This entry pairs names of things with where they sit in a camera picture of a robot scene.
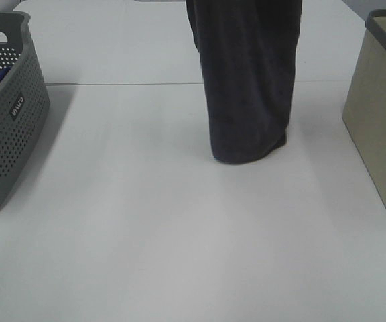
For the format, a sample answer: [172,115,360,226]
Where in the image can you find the dark grey towel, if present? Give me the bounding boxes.
[186,1,302,164]

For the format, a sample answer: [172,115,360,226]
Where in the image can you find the grey perforated plastic basket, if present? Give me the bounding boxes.
[0,11,50,207]

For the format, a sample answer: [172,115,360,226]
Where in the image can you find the beige basket with grey rim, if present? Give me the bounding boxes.
[342,9,386,208]

